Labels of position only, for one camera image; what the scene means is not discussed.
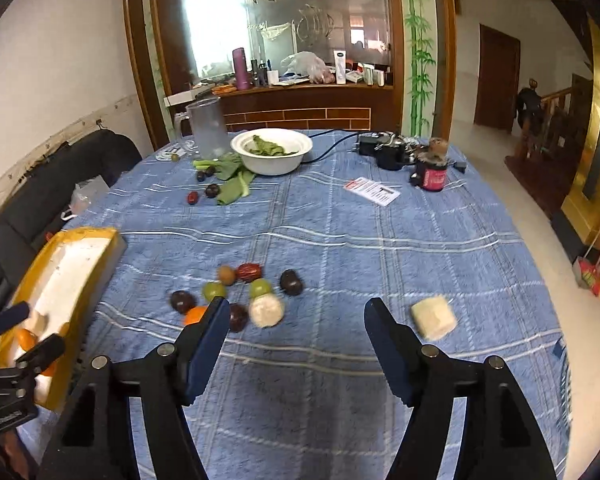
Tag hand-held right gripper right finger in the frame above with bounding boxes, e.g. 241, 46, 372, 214
363, 297, 561, 480

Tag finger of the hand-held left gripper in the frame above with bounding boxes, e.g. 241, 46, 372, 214
16, 333, 67, 376
0, 301, 31, 343

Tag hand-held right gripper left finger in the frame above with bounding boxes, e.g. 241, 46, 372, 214
37, 296, 232, 480

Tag yellow cardboard tray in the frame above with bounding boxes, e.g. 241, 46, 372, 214
0, 226, 127, 411

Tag blue plaid tablecloth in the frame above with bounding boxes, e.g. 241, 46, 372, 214
17, 129, 573, 480

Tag black sofa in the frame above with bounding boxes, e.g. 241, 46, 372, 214
0, 129, 143, 311

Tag clear plastic bag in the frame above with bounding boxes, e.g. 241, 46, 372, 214
69, 176, 111, 216

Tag white printed card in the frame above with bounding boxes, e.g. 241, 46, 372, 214
344, 177, 402, 207

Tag green bok choy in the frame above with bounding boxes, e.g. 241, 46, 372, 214
192, 152, 257, 206

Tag black electronic device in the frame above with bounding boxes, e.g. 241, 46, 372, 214
357, 131, 416, 171

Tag white round printed pad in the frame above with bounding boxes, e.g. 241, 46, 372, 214
156, 144, 191, 162

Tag white bowl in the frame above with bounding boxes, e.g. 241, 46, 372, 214
230, 128, 314, 176

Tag green leaves in bowl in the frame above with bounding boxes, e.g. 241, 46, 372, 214
247, 135, 298, 157

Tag clear glass pitcher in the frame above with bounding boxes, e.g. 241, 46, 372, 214
173, 97, 229, 161

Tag colourful toys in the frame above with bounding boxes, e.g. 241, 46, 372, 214
572, 230, 600, 306

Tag white flat box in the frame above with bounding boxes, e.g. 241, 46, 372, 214
163, 90, 217, 109

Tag wooden glass partition cabinet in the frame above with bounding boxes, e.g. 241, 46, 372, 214
121, 0, 457, 152

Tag purple bottle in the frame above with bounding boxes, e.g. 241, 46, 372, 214
232, 47, 252, 91

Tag dark figurine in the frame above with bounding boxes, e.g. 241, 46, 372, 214
516, 78, 545, 136

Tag brown wooden door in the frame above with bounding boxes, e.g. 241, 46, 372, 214
473, 23, 522, 133

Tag plastic bag with food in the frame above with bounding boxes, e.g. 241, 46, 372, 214
280, 51, 333, 84

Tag wooden stair railing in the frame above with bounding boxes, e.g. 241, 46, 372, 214
515, 74, 595, 171

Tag black cable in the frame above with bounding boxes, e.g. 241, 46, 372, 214
302, 130, 362, 163

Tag bamboo wall decal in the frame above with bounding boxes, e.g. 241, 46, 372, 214
399, 0, 438, 137

